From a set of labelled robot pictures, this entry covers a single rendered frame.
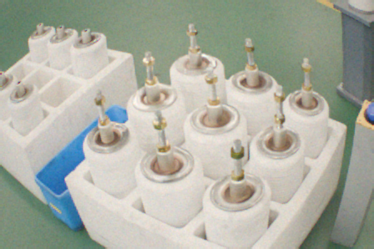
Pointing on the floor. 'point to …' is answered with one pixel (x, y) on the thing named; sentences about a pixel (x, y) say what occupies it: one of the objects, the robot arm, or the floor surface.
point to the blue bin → (63, 167)
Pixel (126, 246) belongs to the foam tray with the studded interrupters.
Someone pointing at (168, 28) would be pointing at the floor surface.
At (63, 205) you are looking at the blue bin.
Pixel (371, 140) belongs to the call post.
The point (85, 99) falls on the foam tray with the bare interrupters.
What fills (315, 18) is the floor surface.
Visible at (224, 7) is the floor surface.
